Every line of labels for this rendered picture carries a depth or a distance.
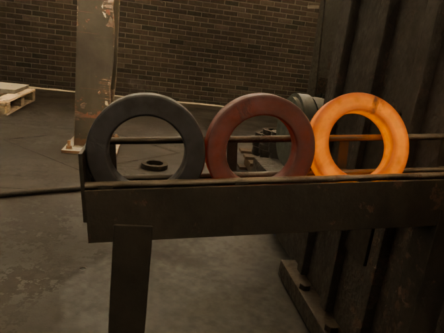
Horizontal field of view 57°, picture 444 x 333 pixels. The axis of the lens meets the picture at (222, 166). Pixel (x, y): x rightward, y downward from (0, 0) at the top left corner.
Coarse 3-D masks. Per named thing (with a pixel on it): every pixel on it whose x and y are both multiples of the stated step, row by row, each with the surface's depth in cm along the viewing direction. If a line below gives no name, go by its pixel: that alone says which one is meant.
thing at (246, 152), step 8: (264, 128) 276; (272, 128) 280; (256, 144) 295; (264, 144) 273; (272, 144) 247; (240, 152) 309; (248, 152) 308; (256, 152) 296; (264, 152) 271; (272, 152) 249; (248, 160) 281; (240, 168) 310; (248, 168) 300
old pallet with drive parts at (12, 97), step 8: (0, 96) 417; (8, 96) 423; (16, 96) 430; (24, 96) 495; (32, 96) 497; (0, 104) 395; (8, 104) 402; (16, 104) 447; (24, 104) 464; (0, 112) 397; (8, 112) 404
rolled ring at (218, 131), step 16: (240, 96) 66; (256, 96) 64; (272, 96) 64; (224, 112) 63; (240, 112) 64; (256, 112) 64; (272, 112) 65; (288, 112) 65; (208, 128) 66; (224, 128) 64; (288, 128) 68; (304, 128) 66; (208, 144) 64; (224, 144) 65; (304, 144) 67; (208, 160) 65; (224, 160) 65; (288, 160) 70; (304, 160) 68; (224, 176) 66
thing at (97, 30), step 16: (80, 0) 281; (96, 0) 283; (112, 0) 282; (80, 16) 284; (96, 16) 285; (112, 16) 284; (80, 32) 287; (96, 32) 288; (112, 32) 290; (80, 48) 290; (96, 48) 291; (112, 48) 293; (80, 64) 293; (96, 64) 294; (112, 64) 295; (80, 80) 296; (96, 80) 297; (112, 80) 327; (80, 96) 299; (96, 96) 300; (112, 96) 330; (80, 112) 302; (96, 112) 304; (80, 128) 305; (80, 144) 308
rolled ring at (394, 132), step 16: (352, 96) 71; (368, 96) 72; (320, 112) 70; (336, 112) 71; (352, 112) 73; (368, 112) 72; (384, 112) 72; (320, 128) 70; (384, 128) 73; (400, 128) 72; (320, 144) 70; (384, 144) 75; (400, 144) 72; (320, 160) 70; (384, 160) 74; (400, 160) 72
